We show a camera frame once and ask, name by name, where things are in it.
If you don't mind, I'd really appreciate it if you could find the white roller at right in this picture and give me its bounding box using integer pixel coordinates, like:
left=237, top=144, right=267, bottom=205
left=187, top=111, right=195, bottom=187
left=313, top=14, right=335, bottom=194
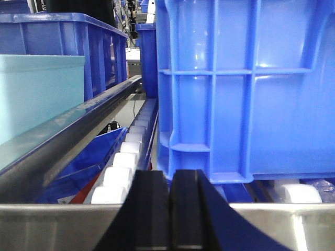
left=274, top=179, right=322, bottom=203

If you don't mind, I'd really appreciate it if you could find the light cyan plastic bin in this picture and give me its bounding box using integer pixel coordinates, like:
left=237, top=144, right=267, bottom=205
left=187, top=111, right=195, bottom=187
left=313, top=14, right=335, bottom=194
left=1, top=54, right=85, bottom=143

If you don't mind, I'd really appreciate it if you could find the blue crate at left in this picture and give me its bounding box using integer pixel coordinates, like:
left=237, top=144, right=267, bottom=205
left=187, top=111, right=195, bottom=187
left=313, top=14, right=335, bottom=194
left=1, top=12, right=128, bottom=100

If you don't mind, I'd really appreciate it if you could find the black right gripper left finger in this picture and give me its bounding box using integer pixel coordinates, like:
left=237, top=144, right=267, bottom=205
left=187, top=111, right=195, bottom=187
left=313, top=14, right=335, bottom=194
left=94, top=170, right=169, bottom=250

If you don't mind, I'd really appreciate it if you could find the white roller track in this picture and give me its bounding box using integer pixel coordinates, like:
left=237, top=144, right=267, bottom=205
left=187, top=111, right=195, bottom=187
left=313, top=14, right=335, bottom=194
left=84, top=98, right=158, bottom=204

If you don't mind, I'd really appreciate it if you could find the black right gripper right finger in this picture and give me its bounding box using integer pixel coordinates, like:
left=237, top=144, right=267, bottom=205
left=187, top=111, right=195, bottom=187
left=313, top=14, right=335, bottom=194
left=170, top=169, right=288, bottom=250

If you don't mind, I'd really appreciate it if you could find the steel front rack bar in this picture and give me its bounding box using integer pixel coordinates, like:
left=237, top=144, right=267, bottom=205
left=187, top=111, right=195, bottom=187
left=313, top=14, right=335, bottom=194
left=1, top=203, right=334, bottom=250

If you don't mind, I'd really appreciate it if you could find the steel rack rail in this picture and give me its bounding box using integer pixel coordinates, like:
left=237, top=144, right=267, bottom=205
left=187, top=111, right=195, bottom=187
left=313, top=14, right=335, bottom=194
left=1, top=75, right=142, bottom=203

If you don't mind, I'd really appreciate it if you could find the blue plastic bag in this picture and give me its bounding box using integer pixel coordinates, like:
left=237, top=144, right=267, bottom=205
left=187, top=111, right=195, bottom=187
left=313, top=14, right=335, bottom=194
left=35, top=127, right=127, bottom=204

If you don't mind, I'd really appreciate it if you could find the distant blue crate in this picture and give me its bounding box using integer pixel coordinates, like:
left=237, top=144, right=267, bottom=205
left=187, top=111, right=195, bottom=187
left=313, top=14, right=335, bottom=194
left=135, top=23, right=158, bottom=98

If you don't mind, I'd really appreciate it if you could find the large blue plastic crate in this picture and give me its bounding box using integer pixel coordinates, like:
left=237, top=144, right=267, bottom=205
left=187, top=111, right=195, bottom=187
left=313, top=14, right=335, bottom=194
left=156, top=1, right=334, bottom=184

